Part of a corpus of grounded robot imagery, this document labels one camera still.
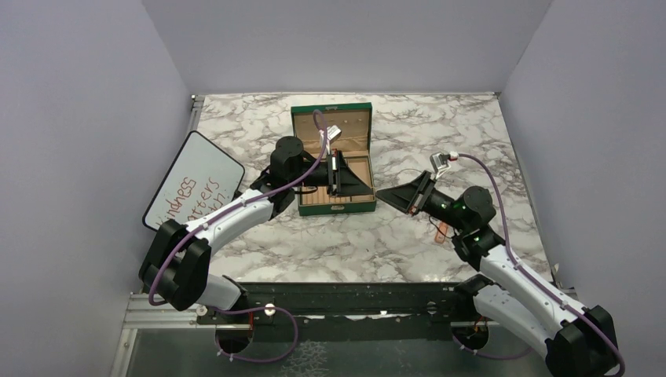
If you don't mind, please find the white dry-erase board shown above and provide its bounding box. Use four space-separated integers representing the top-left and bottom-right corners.
142 131 245 230

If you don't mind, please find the orange highlighter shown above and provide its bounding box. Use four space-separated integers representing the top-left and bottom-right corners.
434 221 448 243

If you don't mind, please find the green jewelry box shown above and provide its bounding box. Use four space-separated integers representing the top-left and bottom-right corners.
291 102 377 217

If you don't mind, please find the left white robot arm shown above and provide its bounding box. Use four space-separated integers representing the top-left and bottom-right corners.
139 136 374 323

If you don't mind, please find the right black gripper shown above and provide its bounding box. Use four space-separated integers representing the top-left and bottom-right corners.
375 170 469 232

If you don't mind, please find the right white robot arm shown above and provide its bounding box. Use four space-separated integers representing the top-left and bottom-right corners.
376 171 621 376

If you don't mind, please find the aluminium frame rail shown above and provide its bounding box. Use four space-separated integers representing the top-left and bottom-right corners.
110 294 251 376

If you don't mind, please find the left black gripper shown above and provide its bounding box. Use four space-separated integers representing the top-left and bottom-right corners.
289 149 372 199

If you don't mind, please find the black mounting rail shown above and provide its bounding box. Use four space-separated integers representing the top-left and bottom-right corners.
196 283 491 342

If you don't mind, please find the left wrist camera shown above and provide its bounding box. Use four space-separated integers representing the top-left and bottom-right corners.
326 125 342 142

